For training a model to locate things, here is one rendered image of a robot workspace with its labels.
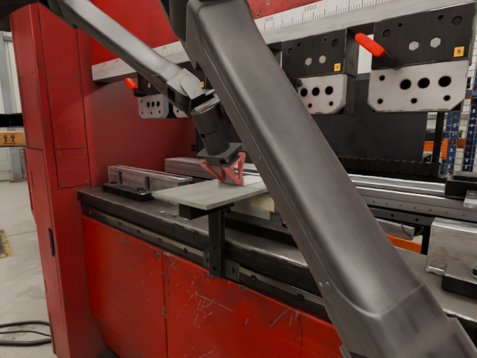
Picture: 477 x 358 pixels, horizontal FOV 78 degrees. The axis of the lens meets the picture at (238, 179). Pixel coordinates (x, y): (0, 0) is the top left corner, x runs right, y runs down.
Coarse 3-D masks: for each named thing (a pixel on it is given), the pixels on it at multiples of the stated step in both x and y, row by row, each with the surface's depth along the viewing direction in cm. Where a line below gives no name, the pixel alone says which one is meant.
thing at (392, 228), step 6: (378, 222) 223; (384, 222) 220; (390, 222) 219; (396, 222) 230; (384, 228) 220; (390, 228) 217; (396, 228) 213; (408, 228) 207; (414, 228) 207; (420, 228) 216; (390, 234) 217; (396, 234) 214; (402, 234) 210; (414, 234) 216; (420, 234) 217
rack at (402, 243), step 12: (468, 96) 206; (456, 120) 176; (432, 144) 187; (468, 144) 212; (444, 156) 182; (468, 156) 213; (444, 168) 184; (468, 168) 214; (396, 240) 212; (408, 240) 207; (420, 252) 200
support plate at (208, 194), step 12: (216, 180) 81; (156, 192) 66; (168, 192) 66; (180, 192) 66; (192, 192) 66; (204, 192) 66; (216, 192) 66; (228, 192) 66; (240, 192) 66; (252, 192) 67; (192, 204) 58; (204, 204) 57; (216, 204) 58
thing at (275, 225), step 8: (232, 216) 80; (240, 216) 80; (248, 216) 80; (232, 224) 79; (240, 224) 77; (248, 224) 75; (256, 224) 74; (264, 224) 73; (272, 224) 73; (280, 224) 73; (248, 232) 76; (256, 232) 74; (264, 232) 72; (272, 232) 71; (280, 232) 69; (288, 232) 68; (280, 240) 70; (288, 240) 68
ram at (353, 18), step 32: (96, 0) 116; (128, 0) 102; (256, 0) 70; (288, 0) 65; (320, 0) 60; (416, 0) 50; (448, 0) 47; (160, 32) 94; (288, 32) 66; (320, 32) 61; (96, 64) 123
